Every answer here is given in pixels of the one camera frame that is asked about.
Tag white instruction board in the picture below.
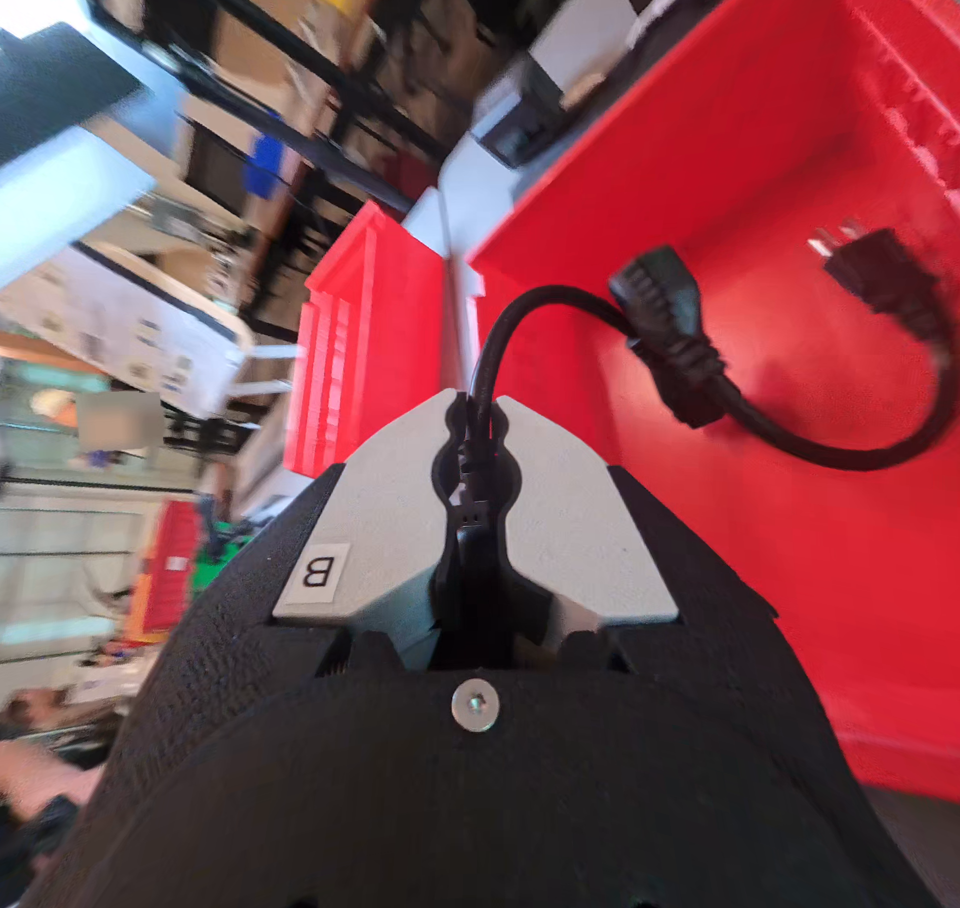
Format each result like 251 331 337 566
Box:
0 241 301 422

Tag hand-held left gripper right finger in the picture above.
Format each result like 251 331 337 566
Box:
491 394 681 654

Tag studio light panel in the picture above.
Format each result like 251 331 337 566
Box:
0 0 185 290

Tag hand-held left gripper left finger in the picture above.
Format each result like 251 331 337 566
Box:
271 388 460 671

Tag black power cable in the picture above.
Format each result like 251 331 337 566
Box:
466 284 639 407
708 334 957 473

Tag red plastic bin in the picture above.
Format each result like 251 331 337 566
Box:
461 0 960 804

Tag nested red plastic bins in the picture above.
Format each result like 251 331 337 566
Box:
283 202 453 478

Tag blue plastic bin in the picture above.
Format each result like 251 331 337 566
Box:
243 134 290 200

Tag long low red bin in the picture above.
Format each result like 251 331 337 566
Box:
126 499 204 643

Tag small green bin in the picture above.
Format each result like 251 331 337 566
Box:
191 520 255 598

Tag black cable socket connector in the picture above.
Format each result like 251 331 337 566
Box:
606 244 730 431

